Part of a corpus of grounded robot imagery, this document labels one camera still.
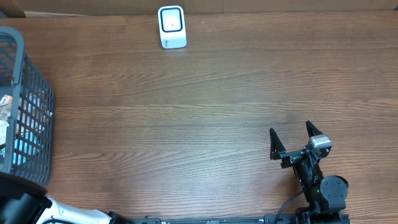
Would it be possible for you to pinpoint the orange packet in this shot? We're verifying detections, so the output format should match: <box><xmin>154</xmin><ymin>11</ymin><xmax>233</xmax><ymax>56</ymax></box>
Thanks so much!
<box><xmin>0</xmin><ymin>95</ymin><xmax>12</xmax><ymax>106</ymax></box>

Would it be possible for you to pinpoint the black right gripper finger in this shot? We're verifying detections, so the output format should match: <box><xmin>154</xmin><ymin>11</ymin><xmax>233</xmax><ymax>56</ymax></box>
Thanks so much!
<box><xmin>305</xmin><ymin>120</ymin><xmax>323</xmax><ymax>138</ymax></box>
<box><xmin>269</xmin><ymin>128</ymin><xmax>286</xmax><ymax>160</ymax></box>

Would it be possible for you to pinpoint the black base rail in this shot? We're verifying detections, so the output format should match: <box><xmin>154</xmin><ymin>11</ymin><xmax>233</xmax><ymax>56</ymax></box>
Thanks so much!
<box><xmin>130</xmin><ymin>213</ymin><xmax>352</xmax><ymax>224</ymax></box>

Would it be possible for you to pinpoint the brown beige snack pouch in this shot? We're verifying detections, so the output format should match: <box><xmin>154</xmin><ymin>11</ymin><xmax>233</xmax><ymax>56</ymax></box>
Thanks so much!
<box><xmin>1</xmin><ymin>103</ymin><xmax>53</xmax><ymax>126</ymax></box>

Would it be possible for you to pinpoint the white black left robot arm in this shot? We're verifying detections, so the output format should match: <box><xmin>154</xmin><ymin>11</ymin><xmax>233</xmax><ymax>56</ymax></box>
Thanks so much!
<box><xmin>1</xmin><ymin>172</ymin><xmax>133</xmax><ymax>224</ymax></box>

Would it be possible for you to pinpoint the grey plastic mesh basket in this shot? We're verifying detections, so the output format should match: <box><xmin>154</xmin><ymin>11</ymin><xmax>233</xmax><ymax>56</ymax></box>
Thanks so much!
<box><xmin>1</xmin><ymin>26</ymin><xmax>55</xmax><ymax>187</ymax></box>

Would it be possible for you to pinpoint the cardboard backdrop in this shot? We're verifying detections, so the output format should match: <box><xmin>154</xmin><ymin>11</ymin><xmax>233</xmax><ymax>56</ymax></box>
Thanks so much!
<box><xmin>1</xmin><ymin>0</ymin><xmax>397</xmax><ymax>17</ymax></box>

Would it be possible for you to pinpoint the teal snack packet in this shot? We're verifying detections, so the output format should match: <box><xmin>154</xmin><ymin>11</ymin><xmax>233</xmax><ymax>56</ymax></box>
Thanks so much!
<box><xmin>13</xmin><ymin>132</ymin><xmax>42</xmax><ymax>166</ymax></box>

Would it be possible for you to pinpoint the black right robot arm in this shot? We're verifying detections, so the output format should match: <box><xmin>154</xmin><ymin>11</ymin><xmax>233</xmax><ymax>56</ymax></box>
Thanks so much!
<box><xmin>269</xmin><ymin>121</ymin><xmax>349</xmax><ymax>213</ymax></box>

